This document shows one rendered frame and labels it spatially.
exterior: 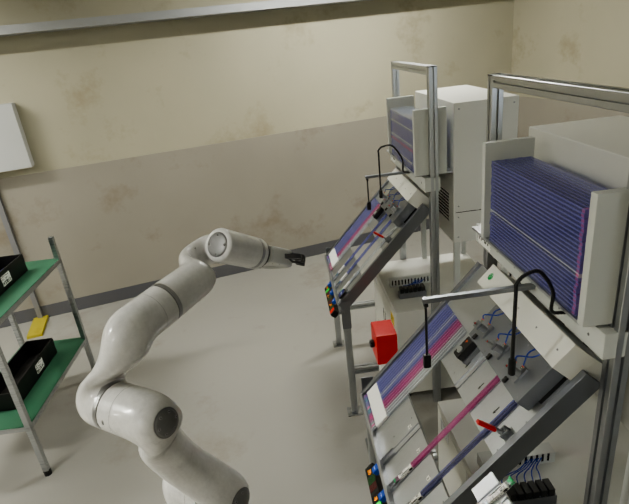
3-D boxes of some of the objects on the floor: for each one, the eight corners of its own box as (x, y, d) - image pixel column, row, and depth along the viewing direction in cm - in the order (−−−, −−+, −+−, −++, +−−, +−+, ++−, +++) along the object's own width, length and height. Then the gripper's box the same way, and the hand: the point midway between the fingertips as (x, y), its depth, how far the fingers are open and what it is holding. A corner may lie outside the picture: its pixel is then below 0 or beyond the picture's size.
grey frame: (418, 711, 166) (390, 128, 92) (373, 509, 238) (337, 92, 164) (580, 684, 167) (679, 92, 94) (487, 492, 239) (502, 72, 166)
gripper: (282, 236, 130) (316, 247, 144) (230, 241, 138) (267, 250, 153) (282, 265, 129) (315, 272, 143) (229, 268, 137) (266, 275, 152)
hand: (288, 261), depth 147 cm, fingers open, 8 cm apart
